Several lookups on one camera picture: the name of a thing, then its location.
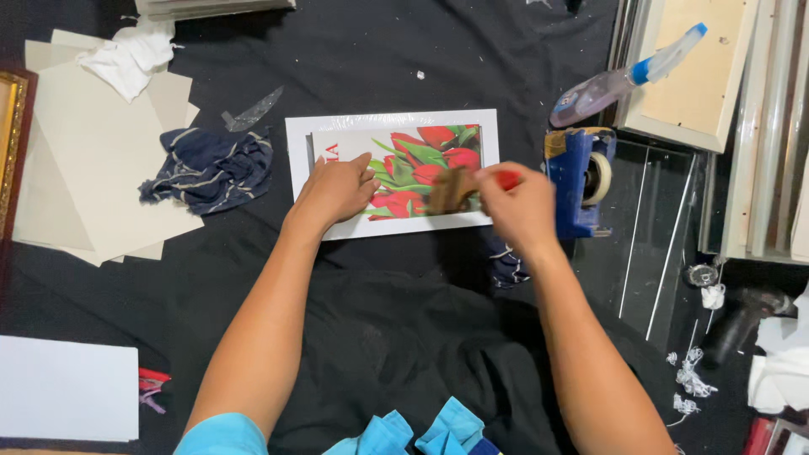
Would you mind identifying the person's right hand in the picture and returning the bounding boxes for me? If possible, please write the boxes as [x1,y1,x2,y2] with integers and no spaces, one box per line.
[474,162,561,254]

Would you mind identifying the person's left hand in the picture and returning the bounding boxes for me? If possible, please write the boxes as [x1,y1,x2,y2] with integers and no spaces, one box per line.
[294,152,383,230]

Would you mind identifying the red-handled brown brush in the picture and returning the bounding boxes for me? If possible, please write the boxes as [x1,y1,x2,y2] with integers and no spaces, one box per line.
[426,166,523,216]

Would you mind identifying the white frame with tulip picture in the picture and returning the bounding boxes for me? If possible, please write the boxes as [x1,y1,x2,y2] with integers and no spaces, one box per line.
[284,109,501,241]

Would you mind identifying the blue tape dispenser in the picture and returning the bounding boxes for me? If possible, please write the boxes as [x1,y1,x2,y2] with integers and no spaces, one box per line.
[544,126,618,241]

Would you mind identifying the small navy striped cloth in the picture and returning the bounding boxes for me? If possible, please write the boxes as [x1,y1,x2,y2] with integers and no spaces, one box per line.
[485,237,532,289]

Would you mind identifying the clear spray bottle blue nozzle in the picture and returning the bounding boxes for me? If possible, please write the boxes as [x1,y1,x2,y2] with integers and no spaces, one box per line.
[549,22,709,129]

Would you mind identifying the clear glass pane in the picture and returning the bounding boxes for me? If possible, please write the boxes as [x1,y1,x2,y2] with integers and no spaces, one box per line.
[587,140,710,350]

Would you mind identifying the black table cloth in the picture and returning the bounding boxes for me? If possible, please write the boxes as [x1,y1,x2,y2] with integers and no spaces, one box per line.
[0,0,809,455]

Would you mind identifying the small round metal part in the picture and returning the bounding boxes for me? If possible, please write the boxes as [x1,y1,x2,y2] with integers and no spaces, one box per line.
[686,263,721,289]

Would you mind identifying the clear plastic film scrap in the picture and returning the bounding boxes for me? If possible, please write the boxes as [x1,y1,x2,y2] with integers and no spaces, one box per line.
[221,85,285,134]

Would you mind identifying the heap of clear plastic scraps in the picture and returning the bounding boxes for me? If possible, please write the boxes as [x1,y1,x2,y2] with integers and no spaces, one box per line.
[665,346,719,428]

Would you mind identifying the stack of grey frames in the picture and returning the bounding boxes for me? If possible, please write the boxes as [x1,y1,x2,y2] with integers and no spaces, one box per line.
[134,0,297,23]

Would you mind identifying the heap of white paper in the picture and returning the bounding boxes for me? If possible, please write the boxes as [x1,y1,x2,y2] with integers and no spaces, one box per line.
[747,283,809,416]

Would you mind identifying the red box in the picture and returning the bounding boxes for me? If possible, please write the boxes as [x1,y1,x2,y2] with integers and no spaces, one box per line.
[742,416,809,455]

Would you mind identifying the crumpled white cloth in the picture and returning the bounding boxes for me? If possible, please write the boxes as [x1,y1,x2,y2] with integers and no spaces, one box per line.
[75,18,179,104]

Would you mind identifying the stack of beige cardboard sheets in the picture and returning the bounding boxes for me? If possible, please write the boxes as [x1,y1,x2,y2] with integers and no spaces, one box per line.
[13,28,205,268]

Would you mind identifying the red and pink ribbon scraps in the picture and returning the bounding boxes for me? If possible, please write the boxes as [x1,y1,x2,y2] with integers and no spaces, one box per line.
[138,367,172,415]

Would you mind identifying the white board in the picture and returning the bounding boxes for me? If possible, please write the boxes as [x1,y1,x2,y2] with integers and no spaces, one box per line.
[0,335,140,442]

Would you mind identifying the white frame with wooden back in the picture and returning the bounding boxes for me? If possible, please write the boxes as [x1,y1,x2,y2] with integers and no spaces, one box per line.
[615,0,761,154]

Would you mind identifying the stack of white frame mouldings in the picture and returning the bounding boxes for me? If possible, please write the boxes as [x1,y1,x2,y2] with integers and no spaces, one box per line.
[698,0,809,265]

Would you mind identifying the gold and brown picture frame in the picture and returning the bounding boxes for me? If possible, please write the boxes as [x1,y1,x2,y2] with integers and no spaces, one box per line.
[0,69,39,242]

